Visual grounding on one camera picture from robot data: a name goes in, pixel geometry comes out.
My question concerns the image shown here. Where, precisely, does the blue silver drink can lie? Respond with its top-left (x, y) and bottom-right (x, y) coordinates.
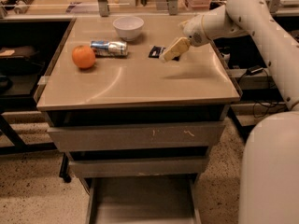
top-left (90, 40), bottom-right (128, 57)

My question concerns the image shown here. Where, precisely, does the open bottom grey drawer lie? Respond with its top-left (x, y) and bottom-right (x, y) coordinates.
top-left (85, 175), bottom-right (202, 224)

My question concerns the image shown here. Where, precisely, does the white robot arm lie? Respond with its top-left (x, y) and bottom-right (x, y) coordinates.
top-left (160, 0), bottom-right (299, 224)

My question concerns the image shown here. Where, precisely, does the dark blue rxbar wrapper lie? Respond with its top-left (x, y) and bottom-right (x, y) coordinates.
top-left (149, 46), bottom-right (180, 62)

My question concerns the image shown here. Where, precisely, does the top grey drawer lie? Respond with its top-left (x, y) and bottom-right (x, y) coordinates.
top-left (48, 121), bottom-right (224, 152)

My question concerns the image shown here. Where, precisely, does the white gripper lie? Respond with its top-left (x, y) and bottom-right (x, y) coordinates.
top-left (159, 15), bottom-right (209, 63)

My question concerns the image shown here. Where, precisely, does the orange fruit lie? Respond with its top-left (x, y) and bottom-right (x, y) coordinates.
top-left (72, 46), bottom-right (96, 69)

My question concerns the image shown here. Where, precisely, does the white bowl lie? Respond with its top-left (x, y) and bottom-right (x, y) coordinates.
top-left (113, 16), bottom-right (144, 41)

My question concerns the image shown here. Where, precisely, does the grey drawer cabinet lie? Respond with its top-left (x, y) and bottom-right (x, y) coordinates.
top-left (33, 14), bottom-right (243, 224)

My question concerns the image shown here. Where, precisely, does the middle grey drawer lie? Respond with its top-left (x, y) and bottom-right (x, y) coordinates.
top-left (69, 157), bottom-right (208, 178)

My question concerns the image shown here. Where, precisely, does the black power adapter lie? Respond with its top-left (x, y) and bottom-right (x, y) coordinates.
top-left (246, 65), bottom-right (263, 76)

